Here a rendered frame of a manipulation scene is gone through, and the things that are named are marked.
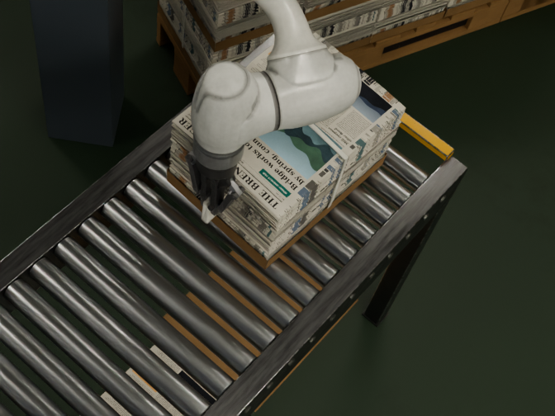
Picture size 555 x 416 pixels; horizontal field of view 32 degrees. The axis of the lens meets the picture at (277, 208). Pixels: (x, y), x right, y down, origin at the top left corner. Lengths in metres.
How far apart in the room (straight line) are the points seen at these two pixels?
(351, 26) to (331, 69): 1.47
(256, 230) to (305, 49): 0.44
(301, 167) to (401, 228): 0.34
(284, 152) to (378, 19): 1.34
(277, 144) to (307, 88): 0.28
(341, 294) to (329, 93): 0.52
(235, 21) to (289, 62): 1.16
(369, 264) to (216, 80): 0.65
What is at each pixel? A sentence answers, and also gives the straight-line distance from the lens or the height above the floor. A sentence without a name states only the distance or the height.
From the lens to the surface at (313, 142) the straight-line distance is 1.87.
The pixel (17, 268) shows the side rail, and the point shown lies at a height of 0.80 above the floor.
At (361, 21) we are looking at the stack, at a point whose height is 0.28.
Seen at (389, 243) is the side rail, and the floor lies 0.80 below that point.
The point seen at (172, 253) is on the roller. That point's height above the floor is 0.80.
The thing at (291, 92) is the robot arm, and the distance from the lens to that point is 1.59.
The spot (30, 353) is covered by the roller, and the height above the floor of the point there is 0.80.
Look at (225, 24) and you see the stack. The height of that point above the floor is 0.49.
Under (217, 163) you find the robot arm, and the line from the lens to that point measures 1.66.
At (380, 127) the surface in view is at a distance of 1.92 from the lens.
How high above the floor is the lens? 2.56
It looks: 59 degrees down
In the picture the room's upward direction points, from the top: 14 degrees clockwise
